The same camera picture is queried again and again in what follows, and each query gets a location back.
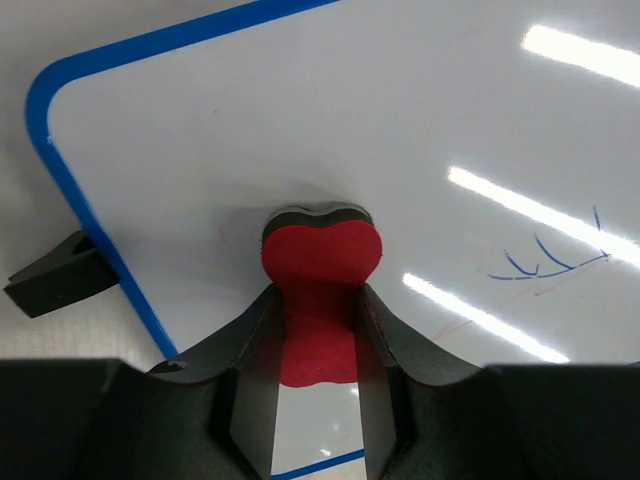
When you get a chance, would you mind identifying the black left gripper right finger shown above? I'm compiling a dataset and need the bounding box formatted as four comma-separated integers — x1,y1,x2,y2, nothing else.
354,287,639,479

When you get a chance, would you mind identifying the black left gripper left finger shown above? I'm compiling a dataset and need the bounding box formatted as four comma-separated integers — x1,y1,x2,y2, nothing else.
1,287,283,479

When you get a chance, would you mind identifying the red bone-shaped eraser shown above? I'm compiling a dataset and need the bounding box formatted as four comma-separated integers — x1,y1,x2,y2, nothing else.
261,203,383,388

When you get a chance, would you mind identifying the blue-framed whiteboard with stand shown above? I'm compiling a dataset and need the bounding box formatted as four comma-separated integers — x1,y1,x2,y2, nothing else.
6,1,639,479

